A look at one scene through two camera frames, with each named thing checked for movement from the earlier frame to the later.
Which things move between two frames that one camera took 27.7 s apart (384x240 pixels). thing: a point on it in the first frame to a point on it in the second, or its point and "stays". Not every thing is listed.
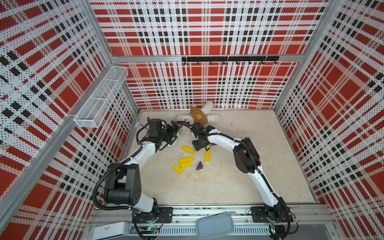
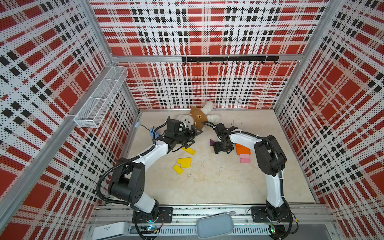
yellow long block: (186, 159) stays
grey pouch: (215, 225) stays
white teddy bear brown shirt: (186, 122) stays
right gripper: (196, 147) to (217, 148)
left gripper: (172, 130) to (190, 136)
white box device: (110, 230) stays
